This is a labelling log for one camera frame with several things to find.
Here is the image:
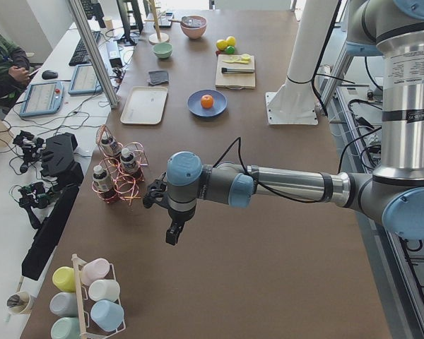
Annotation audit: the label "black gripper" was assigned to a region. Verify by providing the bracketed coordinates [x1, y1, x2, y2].
[165, 209, 195, 246]

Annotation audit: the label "black keyboard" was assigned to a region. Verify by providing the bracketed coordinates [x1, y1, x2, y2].
[69, 31, 101, 66]

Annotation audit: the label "lower lemon slice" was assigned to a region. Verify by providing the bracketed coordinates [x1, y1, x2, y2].
[227, 55, 240, 62]

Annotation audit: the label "right tea bottle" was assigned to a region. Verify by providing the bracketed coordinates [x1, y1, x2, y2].
[100, 134, 121, 157]

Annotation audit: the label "black 3d printed bracket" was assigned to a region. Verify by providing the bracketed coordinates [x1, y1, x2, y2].
[40, 132, 84, 191]

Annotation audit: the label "left tea bottle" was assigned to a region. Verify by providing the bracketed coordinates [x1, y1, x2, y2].
[93, 165, 118, 203]

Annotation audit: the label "grey folded cloth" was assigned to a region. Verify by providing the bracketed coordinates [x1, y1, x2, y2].
[148, 70, 169, 85]

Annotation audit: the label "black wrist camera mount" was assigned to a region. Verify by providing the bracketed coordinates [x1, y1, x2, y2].
[143, 172, 169, 209]

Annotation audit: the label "pink mixing bowl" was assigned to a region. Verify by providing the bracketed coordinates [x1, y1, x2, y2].
[180, 16, 207, 40]

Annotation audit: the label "green lime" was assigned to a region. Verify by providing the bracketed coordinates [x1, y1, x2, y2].
[223, 45, 235, 54]

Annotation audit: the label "cream rabbit tray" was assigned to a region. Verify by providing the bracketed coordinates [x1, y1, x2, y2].
[120, 86, 168, 125]

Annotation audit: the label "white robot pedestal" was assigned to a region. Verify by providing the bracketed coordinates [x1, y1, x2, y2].
[266, 0, 341, 125]

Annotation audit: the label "near teach pendant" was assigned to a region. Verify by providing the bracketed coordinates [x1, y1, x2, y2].
[18, 81, 64, 118]

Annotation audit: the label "teach pendant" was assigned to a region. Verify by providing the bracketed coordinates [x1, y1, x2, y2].
[68, 64, 102, 96]
[18, 81, 64, 118]

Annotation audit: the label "black computer mouse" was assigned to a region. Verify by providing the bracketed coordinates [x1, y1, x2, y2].
[41, 70, 58, 80]

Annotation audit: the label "whole lemon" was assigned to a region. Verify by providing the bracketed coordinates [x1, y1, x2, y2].
[216, 40, 228, 51]
[225, 36, 236, 47]

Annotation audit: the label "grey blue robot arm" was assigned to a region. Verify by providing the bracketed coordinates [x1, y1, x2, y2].
[156, 1, 424, 245]

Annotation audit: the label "aluminium frame post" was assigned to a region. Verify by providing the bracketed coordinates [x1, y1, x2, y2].
[67, 0, 119, 109]

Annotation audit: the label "green bowl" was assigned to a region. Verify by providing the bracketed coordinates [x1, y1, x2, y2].
[153, 42, 172, 59]

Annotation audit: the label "grey cup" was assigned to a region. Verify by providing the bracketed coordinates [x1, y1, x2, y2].
[49, 292, 78, 317]

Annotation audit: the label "tea bottle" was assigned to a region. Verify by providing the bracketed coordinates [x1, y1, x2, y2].
[93, 165, 118, 203]
[120, 148, 142, 179]
[100, 134, 121, 157]

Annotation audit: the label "black long bar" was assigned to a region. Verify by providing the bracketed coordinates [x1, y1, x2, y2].
[21, 184, 79, 280]

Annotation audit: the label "far teach pendant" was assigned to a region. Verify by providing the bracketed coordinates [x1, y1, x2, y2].
[68, 64, 102, 96]

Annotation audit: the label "yellow plastic knife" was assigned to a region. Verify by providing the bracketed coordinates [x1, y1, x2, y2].
[222, 59, 251, 64]

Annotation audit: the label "wooden stand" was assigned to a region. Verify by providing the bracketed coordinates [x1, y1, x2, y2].
[146, 0, 170, 45]

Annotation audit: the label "steel muddler black tip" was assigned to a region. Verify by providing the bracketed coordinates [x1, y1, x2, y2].
[220, 67, 255, 74]

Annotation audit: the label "wooden cup rack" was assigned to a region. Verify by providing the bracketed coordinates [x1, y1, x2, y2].
[71, 254, 126, 339]

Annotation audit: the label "orange fruit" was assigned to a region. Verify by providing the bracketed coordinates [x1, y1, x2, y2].
[200, 95, 214, 109]

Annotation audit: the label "blue cup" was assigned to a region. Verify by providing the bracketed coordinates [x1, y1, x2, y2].
[90, 299, 124, 332]

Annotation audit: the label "lower whole lemon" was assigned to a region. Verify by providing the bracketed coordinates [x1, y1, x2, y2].
[216, 40, 228, 51]

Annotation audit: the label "bamboo cutting board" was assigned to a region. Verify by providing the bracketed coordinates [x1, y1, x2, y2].
[215, 54, 256, 89]

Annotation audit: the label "middle tea bottle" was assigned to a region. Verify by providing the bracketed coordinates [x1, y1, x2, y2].
[120, 148, 142, 179]

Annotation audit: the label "mint green cup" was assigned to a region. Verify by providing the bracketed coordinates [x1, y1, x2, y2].
[50, 317, 80, 339]

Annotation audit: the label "paper cup with tools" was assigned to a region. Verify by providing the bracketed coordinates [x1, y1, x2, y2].
[6, 291, 35, 315]

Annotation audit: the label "copper wire bottle rack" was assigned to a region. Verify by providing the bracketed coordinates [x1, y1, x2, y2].
[91, 124, 148, 205]

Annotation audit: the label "pink cup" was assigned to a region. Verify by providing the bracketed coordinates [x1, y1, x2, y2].
[80, 258, 110, 286]

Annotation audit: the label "upper whole lemon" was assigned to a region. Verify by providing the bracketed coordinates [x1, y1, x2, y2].
[225, 36, 236, 47]

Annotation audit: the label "yellow cup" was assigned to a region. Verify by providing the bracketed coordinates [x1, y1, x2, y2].
[52, 266, 76, 292]

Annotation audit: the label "seated person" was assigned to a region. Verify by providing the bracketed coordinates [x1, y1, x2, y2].
[0, 34, 30, 107]

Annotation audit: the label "white cup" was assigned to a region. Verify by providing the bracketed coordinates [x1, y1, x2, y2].
[88, 279, 121, 302]

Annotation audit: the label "blue round plate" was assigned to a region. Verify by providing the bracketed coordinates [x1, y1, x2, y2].
[187, 90, 228, 118]

